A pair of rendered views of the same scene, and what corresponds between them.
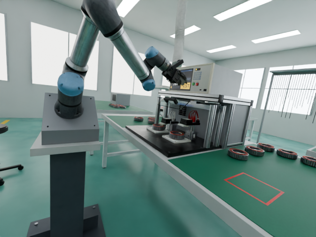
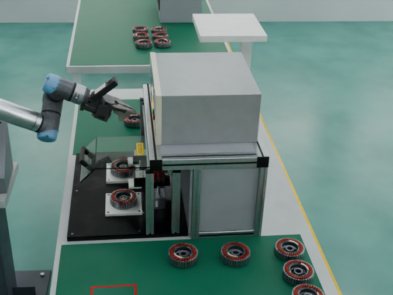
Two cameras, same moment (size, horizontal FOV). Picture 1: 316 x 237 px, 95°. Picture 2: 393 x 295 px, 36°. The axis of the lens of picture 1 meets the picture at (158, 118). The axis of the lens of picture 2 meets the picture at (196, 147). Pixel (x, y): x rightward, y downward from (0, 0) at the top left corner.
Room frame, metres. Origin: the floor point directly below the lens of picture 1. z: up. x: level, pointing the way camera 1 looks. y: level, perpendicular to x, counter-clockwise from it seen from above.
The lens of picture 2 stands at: (-0.72, -1.34, 2.25)
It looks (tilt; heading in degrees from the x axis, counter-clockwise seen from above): 30 degrees down; 26
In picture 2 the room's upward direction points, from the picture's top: 2 degrees clockwise
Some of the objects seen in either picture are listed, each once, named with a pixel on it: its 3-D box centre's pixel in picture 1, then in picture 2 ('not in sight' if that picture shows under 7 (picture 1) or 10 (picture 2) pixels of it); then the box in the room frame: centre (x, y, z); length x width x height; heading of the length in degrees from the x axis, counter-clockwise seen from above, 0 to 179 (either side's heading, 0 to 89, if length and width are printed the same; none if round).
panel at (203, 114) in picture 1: (191, 116); (182, 157); (1.26, -0.29, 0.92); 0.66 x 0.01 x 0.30; 34
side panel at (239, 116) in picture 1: (237, 126); (228, 202); (1.07, -0.59, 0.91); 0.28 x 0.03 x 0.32; 124
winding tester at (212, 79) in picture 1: (203, 82); (201, 95); (1.29, -0.36, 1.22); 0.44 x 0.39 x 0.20; 34
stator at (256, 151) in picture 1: (254, 150); (235, 253); (0.96, -0.68, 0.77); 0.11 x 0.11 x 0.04
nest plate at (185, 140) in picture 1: (176, 138); (123, 203); (1.02, -0.15, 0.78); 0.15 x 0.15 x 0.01; 34
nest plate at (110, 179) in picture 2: (158, 130); (123, 172); (1.22, -0.01, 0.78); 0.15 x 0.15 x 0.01; 34
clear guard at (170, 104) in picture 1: (188, 104); (123, 157); (0.97, -0.19, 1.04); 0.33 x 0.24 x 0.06; 124
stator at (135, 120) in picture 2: (138, 118); (134, 120); (1.69, 0.23, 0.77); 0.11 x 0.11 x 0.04
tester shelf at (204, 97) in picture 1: (200, 97); (199, 121); (1.30, -0.35, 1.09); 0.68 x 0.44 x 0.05; 34
